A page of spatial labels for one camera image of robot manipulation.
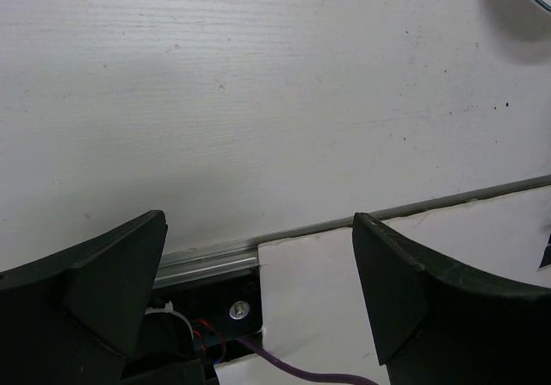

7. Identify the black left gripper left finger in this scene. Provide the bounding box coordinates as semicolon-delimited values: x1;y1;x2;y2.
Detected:
1;210;168;384

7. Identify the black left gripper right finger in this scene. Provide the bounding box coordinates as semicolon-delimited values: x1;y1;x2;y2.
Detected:
352;213;550;384

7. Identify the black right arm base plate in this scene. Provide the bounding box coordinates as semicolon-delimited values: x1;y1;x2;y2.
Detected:
539;236;551;269

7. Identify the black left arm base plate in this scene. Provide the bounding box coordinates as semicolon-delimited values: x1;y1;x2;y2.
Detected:
150;267;263;364

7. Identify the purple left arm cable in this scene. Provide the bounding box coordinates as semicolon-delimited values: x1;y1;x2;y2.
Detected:
238;336;382;385

